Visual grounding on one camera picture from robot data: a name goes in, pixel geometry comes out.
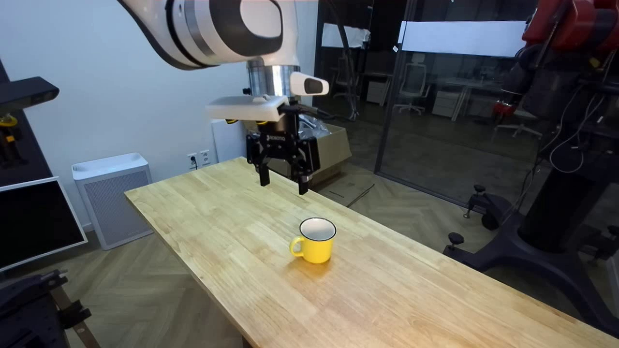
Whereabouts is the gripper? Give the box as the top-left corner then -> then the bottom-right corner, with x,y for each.
246,109 -> 321,195

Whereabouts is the cardboard box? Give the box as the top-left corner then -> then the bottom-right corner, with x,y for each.
243,121 -> 353,190

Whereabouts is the flat cardboard sheet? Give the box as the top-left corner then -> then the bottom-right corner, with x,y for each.
317,174 -> 376,207

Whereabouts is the yellow enamel mug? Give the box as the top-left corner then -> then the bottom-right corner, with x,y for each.
289,217 -> 337,264

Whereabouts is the office chair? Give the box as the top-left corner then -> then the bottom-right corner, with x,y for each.
393,63 -> 431,116

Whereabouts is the white air purifier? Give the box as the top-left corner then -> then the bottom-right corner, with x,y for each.
72,153 -> 154,250

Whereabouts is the white drawer cabinet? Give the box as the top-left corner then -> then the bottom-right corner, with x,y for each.
432,90 -> 466,118

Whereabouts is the monitor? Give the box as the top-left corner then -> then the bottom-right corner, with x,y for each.
0,176 -> 88,272

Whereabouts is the red and black robot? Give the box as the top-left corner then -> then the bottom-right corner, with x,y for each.
442,0 -> 619,337

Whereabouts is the wall socket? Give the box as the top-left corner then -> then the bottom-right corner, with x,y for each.
187,149 -> 211,169

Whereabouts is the black cable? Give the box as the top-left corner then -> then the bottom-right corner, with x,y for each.
323,0 -> 361,121

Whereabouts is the camera on mount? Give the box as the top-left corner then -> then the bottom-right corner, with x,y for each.
0,76 -> 60,167

